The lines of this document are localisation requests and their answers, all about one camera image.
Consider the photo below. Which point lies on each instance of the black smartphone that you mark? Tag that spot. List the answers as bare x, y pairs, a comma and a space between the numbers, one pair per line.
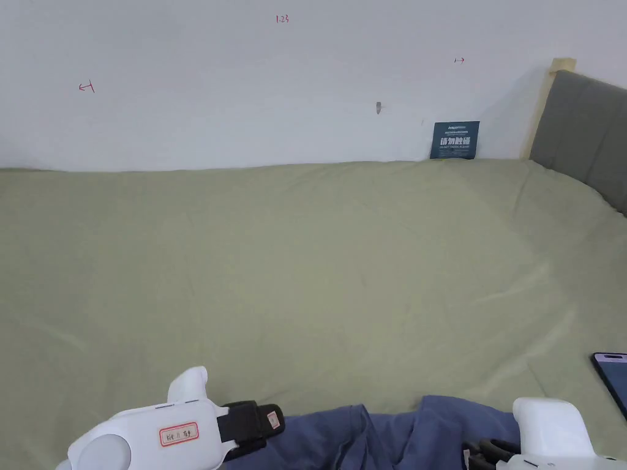
613, 376

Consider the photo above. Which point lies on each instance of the dark blue sign card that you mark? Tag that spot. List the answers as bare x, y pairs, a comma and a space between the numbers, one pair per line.
454, 140

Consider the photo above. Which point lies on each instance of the dark blue shirt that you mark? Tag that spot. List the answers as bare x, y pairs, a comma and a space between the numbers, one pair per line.
372, 440

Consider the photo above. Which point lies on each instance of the bed with pale green sheet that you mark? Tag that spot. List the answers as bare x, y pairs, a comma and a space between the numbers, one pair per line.
303, 274

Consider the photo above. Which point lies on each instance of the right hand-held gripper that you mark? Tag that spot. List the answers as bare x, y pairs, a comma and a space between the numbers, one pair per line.
553, 435

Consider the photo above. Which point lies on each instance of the grey padded headboard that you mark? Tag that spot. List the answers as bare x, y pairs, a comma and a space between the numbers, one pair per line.
580, 132

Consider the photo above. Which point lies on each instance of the light wooden bed post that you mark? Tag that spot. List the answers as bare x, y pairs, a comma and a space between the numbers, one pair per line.
546, 103

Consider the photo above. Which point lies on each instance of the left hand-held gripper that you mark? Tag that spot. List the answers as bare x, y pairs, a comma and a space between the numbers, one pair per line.
147, 433

